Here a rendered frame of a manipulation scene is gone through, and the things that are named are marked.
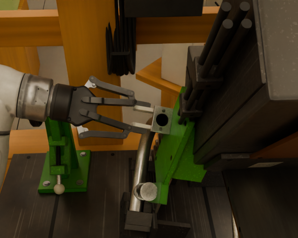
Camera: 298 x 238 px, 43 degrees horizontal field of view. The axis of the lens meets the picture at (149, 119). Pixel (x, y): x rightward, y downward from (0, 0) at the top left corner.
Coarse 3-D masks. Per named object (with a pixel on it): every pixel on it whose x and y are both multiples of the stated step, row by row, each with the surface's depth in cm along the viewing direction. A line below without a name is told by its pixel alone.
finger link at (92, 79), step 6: (90, 78) 77; (96, 78) 77; (96, 84) 77; (102, 84) 77; (108, 84) 78; (108, 90) 79; (114, 90) 78; (120, 90) 78; (126, 90) 78; (126, 96) 80
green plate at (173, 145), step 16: (176, 112) 76; (176, 128) 74; (192, 128) 68; (160, 144) 84; (176, 144) 72; (192, 144) 72; (160, 160) 82; (176, 160) 73; (192, 160) 74; (160, 176) 79; (176, 176) 77; (192, 176) 77
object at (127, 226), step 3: (123, 222) 88; (123, 225) 86; (126, 225) 85; (129, 225) 85; (132, 225) 85; (135, 225) 85; (138, 225) 85; (123, 228) 85; (126, 228) 85; (129, 228) 85; (132, 228) 85; (135, 228) 85; (138, 228) 85; (141, 228) 85; (144, 228) 86; (147, 228) 86; (147, 231) 86
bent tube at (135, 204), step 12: (156, 108) 78; (168, 108) 79; (156, 120) 87; (168, 120) 78; (156, 132) 78; (168, 132) 78; (144, 144) 89; (144, 156) 90; (144, 168) 89; (144, 180) 89; (132, 192) 88; (132, 204) 87
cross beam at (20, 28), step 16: (0, 16) 102; (16, 16) 102; (32, 16) 102; (48, 16) 102; (208, 16) 104; (0, 32) 104; (16, 32) 104; (32, 32) 104; (48, 32) 104; (144, 32) 106; (160, 32) 106; (176, 32) 106; (192, 32) 106; (208, 32) 107
